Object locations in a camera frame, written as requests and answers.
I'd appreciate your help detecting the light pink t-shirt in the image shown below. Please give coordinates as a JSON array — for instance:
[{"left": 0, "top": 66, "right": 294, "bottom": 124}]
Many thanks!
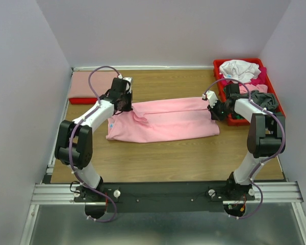
[{"left": 106, "top": 97, "right": 220, "bottom": 143}]

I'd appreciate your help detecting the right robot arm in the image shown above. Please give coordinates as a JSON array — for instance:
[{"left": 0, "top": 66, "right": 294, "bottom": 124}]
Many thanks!
[{"left": 202, "top": 84, "right": 286, "bottom": 201}]

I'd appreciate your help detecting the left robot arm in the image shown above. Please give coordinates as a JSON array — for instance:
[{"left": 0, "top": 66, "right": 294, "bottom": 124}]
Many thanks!
[{"left": 55, "top": 78, "right": 133, "bottom": 202}]

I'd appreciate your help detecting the red plastic bin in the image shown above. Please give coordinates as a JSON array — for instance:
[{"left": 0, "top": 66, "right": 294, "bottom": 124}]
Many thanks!
[{"left": 213, "top": 58, "right": 285, "bottom": 126}]

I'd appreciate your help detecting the folded pink t-shirt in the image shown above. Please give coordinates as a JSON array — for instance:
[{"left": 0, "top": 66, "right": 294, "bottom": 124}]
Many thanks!
[{"left": 68, "top": 71, "right": 117, "bottom": 99}]

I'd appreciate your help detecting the folded red t-shirt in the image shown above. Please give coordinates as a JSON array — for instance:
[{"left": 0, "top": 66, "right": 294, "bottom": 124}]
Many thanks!
[{"left": 68, "top": 97, "right": 97, "bottom": 105}]

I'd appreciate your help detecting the white t-shirt in bin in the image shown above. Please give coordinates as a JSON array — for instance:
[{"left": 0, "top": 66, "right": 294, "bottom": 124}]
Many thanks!
[{"left": 219, "top": 60, "right": 261, "bottom": 84}]

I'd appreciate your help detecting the salmon pink garment in bin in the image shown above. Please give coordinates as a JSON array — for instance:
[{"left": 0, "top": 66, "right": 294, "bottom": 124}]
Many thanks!
[{"left": 239, "top": 84, "right": 268, "bottom": 94}]

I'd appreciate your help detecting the grey garment in bin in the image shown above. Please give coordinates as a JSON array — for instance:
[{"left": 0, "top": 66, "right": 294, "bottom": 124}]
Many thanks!
[{"left": 250, "top": 90, "right": 279, "bottom": 112}]

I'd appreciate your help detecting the magenta garment in bin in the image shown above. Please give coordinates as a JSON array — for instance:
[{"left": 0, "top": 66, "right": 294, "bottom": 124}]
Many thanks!
[{"left": 217, "top": 66, "right": 266, "bottom": 85}]

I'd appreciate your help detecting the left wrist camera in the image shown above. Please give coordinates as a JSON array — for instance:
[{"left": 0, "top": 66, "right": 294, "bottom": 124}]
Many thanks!
[{"left": 117, "top": 74, "right": 133, "bottom": 93}]

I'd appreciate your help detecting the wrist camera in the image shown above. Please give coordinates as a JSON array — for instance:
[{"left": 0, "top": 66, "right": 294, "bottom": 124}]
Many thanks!
[
  {"left": 117, "top": 74, "right": 133, "bottom": 93},
  {"left": 202, "top": 90, "right": 219, "bottom": 108}
]

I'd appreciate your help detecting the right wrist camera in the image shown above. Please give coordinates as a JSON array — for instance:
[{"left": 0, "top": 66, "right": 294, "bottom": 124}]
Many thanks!
[{"left": 202, "top": 90, "right": 219, "bottom": 108}]

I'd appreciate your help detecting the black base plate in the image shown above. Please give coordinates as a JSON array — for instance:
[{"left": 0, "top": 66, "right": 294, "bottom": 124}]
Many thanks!
[{"left": 73, "top": 180, "right": 256, "bottom": 217}]

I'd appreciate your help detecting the aluminium frame rail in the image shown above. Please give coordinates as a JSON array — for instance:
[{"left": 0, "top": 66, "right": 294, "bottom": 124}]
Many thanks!
[{"left": 20, "top": 99, "right": 304, "bottom": 245}]

